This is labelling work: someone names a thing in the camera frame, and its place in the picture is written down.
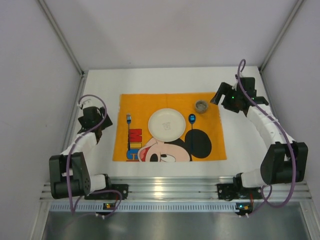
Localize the blue metallic fork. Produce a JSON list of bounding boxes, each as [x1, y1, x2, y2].
[[126, 113, 132, 151]]

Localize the small brown cup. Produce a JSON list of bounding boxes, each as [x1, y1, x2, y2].
[[194, 100, 208, 114]]

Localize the blue metallic spoon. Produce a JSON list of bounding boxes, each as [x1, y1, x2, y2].
[[188, 113, 196, 151]]

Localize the orange Mickey Mouse placemat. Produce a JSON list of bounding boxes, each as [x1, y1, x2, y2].
[[112, 92, 227, 163]]

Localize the cream round plate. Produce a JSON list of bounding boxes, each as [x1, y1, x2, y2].
[[148, 108, 186, 142]]

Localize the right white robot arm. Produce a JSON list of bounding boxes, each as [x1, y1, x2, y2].
[[210, 77, 309, 188]]

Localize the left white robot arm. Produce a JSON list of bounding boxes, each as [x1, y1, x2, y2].
[[49, 106, 113, 199]]

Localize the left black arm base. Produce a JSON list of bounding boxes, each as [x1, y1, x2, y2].
[[84, 174, 129, 200]]

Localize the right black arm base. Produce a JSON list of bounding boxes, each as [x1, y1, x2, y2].
[[216, 174, 262, 201]]

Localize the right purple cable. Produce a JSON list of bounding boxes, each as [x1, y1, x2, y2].
[[236, 59, 297, 217]]

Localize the aluminium mounting rail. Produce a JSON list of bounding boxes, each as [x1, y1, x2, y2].
[[39, 176, 312, 202]]

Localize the slotted grey cable duct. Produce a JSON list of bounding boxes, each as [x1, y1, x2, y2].
[[48, 201, 255, 213]]

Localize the right aluminium frame post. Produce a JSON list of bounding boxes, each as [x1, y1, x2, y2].
[[258, 0, 306, 73]]

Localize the aluminium frame post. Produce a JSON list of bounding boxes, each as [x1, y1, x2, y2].
[[36, 0, 85, 76], [258, 0, 306, 73]]

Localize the left aluminium frame post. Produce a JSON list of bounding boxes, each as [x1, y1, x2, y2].
[[36, 0, 85, 76]]

